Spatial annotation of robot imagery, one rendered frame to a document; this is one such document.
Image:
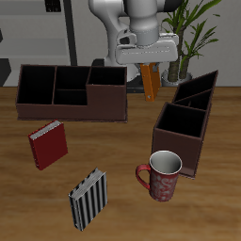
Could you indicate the orange book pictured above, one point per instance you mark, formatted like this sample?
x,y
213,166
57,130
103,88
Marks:
x,y
150,83

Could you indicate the red book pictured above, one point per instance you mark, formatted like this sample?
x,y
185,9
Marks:
x,y
50,147

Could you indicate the black vertical post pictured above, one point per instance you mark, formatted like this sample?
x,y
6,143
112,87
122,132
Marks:
x,y
70,31

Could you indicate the red patterned mug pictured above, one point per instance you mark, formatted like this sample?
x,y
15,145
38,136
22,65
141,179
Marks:
x,y
163,185

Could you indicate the white shelf unit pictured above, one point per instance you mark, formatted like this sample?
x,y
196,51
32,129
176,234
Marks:
x,y
31,34

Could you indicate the black white striped book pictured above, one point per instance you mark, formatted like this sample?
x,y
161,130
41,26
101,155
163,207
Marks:
x,y
91,199

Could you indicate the dark brown desk caddy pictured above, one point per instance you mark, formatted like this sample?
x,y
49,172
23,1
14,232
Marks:
x,y
175,147
103,103

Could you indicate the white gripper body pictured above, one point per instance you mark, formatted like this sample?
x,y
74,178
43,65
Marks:
x,y
147,54

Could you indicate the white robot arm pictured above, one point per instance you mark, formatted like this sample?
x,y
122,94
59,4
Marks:
x,y
141,22

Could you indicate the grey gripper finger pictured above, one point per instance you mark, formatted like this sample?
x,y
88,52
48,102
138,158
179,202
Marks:
x,y
156,67
138,65

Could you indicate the green pot plant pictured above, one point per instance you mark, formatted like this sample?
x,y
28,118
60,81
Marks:
x,y
175,67

